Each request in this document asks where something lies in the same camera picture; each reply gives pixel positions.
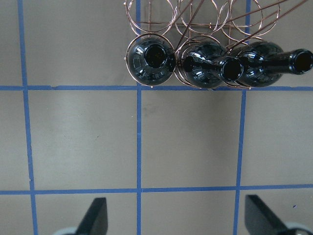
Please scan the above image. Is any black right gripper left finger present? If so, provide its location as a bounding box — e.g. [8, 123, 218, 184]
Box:
[52, 197, 108, 235]

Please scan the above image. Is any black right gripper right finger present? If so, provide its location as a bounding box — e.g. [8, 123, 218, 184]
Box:
[244, 194, 313, 235]

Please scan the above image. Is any dark wine bottle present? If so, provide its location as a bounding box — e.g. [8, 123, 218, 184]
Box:
[180, 41, 244, 89]

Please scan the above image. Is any dark bottle in basket rear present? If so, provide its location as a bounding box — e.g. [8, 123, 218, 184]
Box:
[231, 41, 313, 87]

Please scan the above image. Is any dark bottle in basket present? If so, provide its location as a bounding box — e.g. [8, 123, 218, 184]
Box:
[126, 37, 177, 86]
[231, 41, 313, 87]

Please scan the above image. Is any dark bottle in basket front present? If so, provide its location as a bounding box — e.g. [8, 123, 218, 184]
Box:
[126, 37, 177, 86]

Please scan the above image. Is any copper wire wine basket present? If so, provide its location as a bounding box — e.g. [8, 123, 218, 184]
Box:
[122, 0, 313, 89]

